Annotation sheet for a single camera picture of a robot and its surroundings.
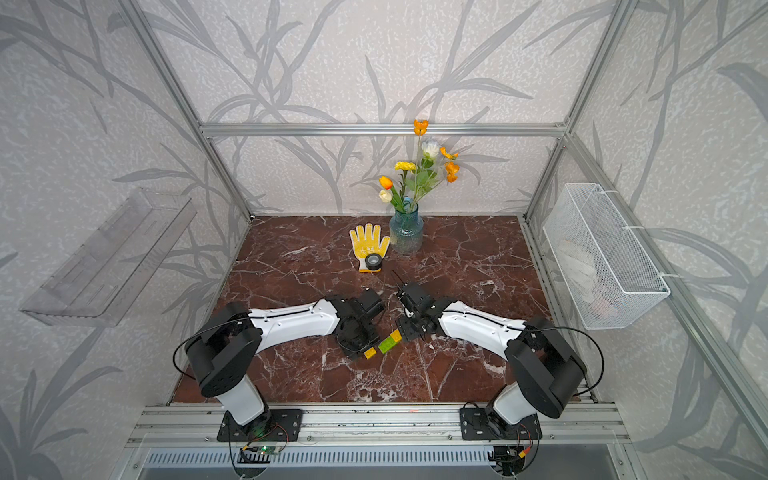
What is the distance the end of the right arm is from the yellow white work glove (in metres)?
0.32

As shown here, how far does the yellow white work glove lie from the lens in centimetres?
107

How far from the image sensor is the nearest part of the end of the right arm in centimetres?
62
